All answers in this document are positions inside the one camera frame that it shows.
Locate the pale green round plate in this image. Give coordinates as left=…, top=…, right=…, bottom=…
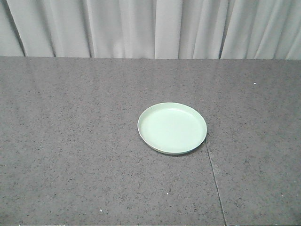
left=137, top=102, right=207, bottom=155

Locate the white pleated curtain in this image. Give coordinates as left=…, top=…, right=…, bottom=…
left=0, top=0, right=301, bottom=60

